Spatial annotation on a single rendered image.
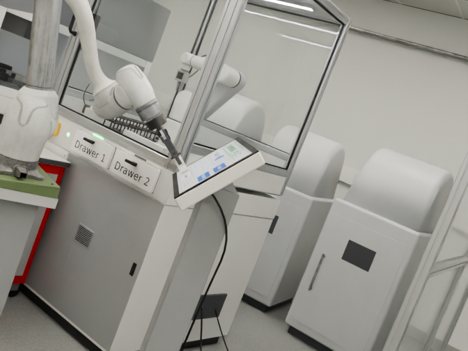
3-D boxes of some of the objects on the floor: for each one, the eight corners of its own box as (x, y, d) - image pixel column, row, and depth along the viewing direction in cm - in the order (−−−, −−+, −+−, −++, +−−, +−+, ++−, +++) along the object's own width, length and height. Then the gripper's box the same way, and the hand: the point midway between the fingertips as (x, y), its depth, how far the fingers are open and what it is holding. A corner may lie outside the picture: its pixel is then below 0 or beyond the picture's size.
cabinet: (104, 369, 260) (166, 205, 252) (-13, 269, 318) (35, 132, 310) (225, 345, 338) (275, 219, 330) (114, 268, 396) (154, 159, 388)
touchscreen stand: (36, 448, 193) (141, 165, 183) (60, 381, 238) (145, 150, 228) (177, 486, 202) (285, 217, 191) (175, 414, 246) (262, 193, 236)
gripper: (161, 113, 210) (194, 169, 214) (162, 111, 223) (193, 164, 227) (144, 123, 210) (177, 179, 214) (145, 121, 222) (176, 174, 227)
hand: (180, 164), depth 220 cm, fingers closed
